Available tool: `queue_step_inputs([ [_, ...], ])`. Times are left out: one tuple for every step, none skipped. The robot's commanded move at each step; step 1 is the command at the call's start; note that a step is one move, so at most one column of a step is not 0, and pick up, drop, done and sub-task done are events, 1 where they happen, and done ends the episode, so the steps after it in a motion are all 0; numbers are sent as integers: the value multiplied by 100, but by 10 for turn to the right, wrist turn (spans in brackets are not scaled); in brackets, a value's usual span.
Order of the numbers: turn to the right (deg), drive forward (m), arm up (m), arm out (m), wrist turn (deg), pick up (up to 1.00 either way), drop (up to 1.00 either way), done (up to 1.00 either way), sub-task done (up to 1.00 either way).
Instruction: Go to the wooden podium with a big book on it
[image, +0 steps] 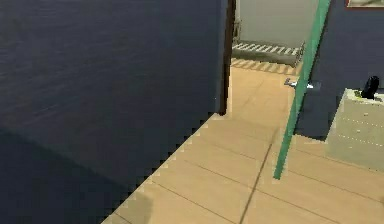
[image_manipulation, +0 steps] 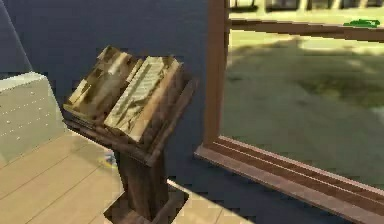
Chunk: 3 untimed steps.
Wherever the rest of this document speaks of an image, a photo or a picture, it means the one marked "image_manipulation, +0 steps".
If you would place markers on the big open book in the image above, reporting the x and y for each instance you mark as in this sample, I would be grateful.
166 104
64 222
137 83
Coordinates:
133 90

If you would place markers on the brown wooden podium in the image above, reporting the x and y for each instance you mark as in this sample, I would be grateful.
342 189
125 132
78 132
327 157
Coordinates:
143 186

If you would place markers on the brown framed window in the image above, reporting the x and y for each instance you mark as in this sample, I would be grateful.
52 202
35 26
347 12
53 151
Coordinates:
300 100

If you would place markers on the pale green upholstered furniture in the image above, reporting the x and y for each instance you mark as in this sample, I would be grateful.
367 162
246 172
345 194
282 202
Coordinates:
23 113

